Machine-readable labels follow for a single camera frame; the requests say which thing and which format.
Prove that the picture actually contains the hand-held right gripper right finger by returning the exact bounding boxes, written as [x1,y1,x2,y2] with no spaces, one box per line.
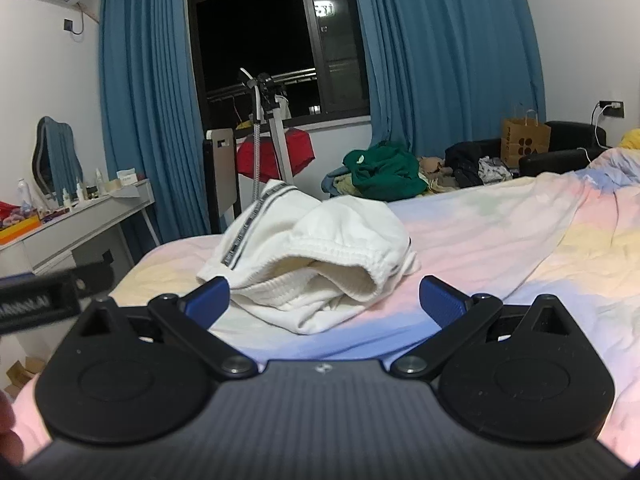
[390,275,573,379]

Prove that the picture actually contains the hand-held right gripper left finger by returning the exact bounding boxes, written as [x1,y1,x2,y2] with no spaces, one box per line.
[75,276,260,379]

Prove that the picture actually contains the white pants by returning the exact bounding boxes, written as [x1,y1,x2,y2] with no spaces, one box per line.
[196,178,421,337]

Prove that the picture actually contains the cardboard box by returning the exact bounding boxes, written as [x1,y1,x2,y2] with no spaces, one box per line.
[4,356,47,392]

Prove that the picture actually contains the orange tray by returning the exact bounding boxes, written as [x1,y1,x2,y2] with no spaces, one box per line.
[0,217,44,247]

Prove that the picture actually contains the pastel rainbow blanket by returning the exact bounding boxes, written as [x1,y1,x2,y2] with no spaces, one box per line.
[12,147,640,461]

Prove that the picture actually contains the white desk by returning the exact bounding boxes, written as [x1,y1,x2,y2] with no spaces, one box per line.
[0,178,161,281]

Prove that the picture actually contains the black and white chair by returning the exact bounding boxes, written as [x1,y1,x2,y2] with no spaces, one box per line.
[202,127,242,235]

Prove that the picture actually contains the beige cloth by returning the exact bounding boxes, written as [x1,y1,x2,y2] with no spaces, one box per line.
[417,156,449,182]

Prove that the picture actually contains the green garment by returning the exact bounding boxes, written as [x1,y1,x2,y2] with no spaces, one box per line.
[342,141,427,203]

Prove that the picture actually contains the white patterned cloth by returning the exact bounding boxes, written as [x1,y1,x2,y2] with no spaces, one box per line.
[477,156,514,184]

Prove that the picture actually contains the black crumpled garment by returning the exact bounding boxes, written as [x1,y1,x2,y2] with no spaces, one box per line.
[444,141,502,187]

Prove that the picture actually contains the wavy framed mirror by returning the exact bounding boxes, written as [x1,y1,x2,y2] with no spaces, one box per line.
[32,116,83,196]

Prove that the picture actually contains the red cloth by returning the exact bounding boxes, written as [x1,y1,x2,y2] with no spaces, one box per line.
[236,129,316,179]

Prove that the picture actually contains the white tripod stand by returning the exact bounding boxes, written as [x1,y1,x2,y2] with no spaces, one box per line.
[239,66,297,211]

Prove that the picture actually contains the brown paper bag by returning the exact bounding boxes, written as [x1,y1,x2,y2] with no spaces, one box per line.
[501,103,552,168]

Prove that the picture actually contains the blue curtain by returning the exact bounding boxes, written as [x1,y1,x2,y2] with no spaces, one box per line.
[348,0,547,181]
[98,0,211,256]

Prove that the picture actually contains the black sofa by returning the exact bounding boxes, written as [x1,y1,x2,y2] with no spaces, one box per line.
[470,121,614,177]

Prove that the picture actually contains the dark framed window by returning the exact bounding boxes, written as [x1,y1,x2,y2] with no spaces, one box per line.
[186,0,372,123]

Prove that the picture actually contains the white charging cable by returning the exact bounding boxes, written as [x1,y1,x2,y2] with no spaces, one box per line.
[575,104,609,154]

